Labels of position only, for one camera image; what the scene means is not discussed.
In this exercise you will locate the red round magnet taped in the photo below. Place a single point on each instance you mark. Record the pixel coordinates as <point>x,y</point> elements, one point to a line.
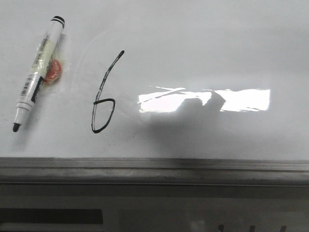
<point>54,71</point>

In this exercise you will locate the white black dry-erase marker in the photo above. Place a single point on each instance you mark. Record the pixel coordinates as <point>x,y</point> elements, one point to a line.
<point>38,71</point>

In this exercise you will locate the white slotted appliance panel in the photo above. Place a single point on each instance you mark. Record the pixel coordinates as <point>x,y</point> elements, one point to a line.
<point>134,208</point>

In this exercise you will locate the white whiteboard with aluminium frame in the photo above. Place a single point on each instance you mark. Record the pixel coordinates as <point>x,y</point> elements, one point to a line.
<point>159,91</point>

